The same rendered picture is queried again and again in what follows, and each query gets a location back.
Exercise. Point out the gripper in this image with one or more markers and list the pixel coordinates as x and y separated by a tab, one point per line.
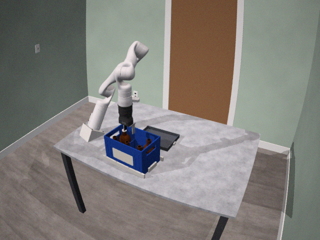
125	110

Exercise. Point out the blue bottle crate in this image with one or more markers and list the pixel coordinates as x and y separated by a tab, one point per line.
129	155

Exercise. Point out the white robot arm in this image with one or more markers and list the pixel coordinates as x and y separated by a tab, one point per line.
125	71

